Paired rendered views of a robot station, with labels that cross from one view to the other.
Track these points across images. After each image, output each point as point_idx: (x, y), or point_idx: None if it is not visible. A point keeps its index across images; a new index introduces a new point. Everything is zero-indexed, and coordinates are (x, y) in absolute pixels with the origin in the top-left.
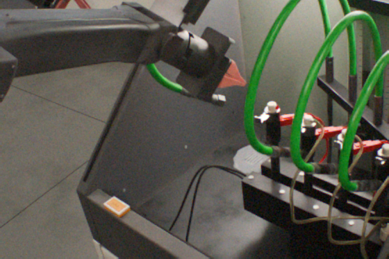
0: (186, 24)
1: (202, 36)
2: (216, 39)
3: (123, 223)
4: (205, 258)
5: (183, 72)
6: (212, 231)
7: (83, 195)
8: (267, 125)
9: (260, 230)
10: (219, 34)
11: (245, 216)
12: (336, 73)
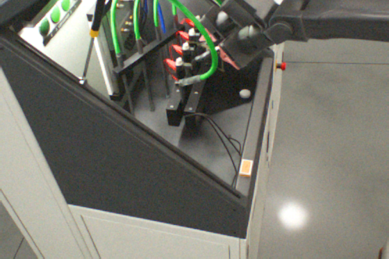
0: None
1: (209, 19)
2: (213, 12)
3: (254, 160)
4: (253, 111)
5: (226, 37)
6: (205, 159)
7: (247, 198)
8: (184, 70)
9: (193, 137)
10: (211, 9)
11: (185, 148)
12: (97, 76)
